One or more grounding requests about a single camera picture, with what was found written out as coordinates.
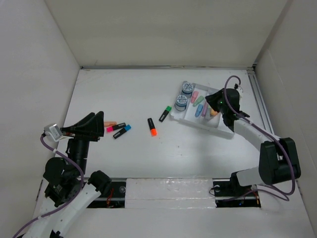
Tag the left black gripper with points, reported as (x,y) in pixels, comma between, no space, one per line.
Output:
(91,129)

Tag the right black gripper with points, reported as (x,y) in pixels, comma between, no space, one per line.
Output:
(211,99)

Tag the purple translucent marker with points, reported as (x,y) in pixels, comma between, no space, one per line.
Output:
(205,109)

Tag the pink cap black highlighter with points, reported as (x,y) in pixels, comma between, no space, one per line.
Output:
(115,127)

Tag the green eraser case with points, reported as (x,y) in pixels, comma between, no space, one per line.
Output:
(198,101)

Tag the blue eraser case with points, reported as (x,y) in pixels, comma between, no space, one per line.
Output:
(198,110)

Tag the blue patterned tape roll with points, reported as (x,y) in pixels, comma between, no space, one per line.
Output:
(187,88)

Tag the blue cap black highlighter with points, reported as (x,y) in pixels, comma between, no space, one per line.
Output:
(122,131)

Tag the green cap black highlighter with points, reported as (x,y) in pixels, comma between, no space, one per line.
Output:
(165,113)

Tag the orange cap black highlighter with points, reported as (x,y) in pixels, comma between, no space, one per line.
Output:
(152,128)

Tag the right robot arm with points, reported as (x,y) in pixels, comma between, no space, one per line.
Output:
(278,166)

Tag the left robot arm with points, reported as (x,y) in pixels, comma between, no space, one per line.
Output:
(68,194)

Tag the white divided organizer tray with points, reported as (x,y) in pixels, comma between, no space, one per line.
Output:
(190,108)

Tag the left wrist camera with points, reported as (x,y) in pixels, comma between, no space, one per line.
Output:
(53,132)

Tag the aluminium frame profile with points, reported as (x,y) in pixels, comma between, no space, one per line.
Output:
(259,100)

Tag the metal mounting rail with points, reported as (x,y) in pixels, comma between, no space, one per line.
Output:
(169,193)

